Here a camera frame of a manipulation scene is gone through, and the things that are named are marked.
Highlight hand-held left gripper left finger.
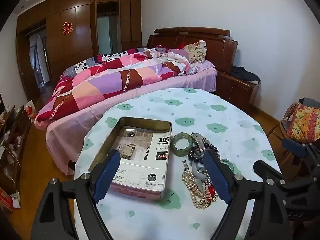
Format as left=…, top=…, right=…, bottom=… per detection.
left=30, top=149, right=122, bottom=240

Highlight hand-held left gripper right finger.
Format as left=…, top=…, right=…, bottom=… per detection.
left=203, top=151, right=292, bottom=240

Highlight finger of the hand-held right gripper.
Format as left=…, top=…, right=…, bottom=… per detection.
left=253, top=160, right=288, bottom=188
left=282, top=138, right=320, bottom=165

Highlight dark blue bead bracelet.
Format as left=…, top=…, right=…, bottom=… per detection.
left=187, top=142, right=220, bottom=163

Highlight pink metal tin box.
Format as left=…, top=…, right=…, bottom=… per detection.
left=89, top=116, right=173, bottom=201

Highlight silver metal watch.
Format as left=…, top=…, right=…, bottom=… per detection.
left=190, top=132, right=213, bottom=153

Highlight white bangle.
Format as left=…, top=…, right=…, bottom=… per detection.
left=191, top=164, right=208, bottom=183

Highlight light green bangle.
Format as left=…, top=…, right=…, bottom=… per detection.
left=220, top=159, right=242, bottom=174

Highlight wicker chair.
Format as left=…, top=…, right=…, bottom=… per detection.
left=279, top=102, right=320, bottom=144

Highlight colourful patterned cushion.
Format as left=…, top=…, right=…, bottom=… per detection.
left=287, top=102, right=320, bottom=143

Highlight dark green jade bangle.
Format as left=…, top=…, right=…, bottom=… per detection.
left=171, top=133, right=196, bottom=157

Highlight printed paper sheet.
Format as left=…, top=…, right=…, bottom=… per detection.
left=110, top=126, right=171, bottom=188

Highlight bed with pink sheet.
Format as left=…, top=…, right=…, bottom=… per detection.
left=45, top=60, right=218, bottom=175

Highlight green cloud print tablecloth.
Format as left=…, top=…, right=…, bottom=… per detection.
left=74, top=87, right=282, bottom=240

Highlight wooden nightstand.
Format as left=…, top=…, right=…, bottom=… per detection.
left=216, top=70, right=260, bottom=113

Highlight dark clothes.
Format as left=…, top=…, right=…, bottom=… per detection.
left=230, top=66, right=261, bottom=84

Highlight patchwork pink quilt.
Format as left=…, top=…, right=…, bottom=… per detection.
left=34, top=47, right=175, bottom=129

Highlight cluttered wooden cabinet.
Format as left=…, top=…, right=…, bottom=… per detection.
left=0, top=105, right=32, bottom=200

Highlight red white bag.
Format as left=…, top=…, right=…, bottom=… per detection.
left=24, top=100, right=37, bottom=120

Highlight red box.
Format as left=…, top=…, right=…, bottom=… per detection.
left=0, top=187, right=15, bottom=212

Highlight crumpled pink white blanket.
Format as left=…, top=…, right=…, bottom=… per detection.
left=155, top=46, right=203, bottom=76

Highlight wooden headboard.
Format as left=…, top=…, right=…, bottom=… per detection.
left=146, top=27, right=239, bottom=74

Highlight floral pillow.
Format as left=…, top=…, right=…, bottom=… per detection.
left=184, top=40, right=207, bottom=63

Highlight red paper decoration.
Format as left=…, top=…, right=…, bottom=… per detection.
left=61, top=22, right=73, bottom=35

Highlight brown wooden wardrobe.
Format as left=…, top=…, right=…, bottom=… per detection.
left=16, top=0, right=143, bottom=98

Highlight red bead bracelet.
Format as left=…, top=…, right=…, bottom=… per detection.
left=202, top=180, right=218, bottom=203

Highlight pearl necklace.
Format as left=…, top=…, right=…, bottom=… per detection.
left=181, top=160, right=218, bottom=209

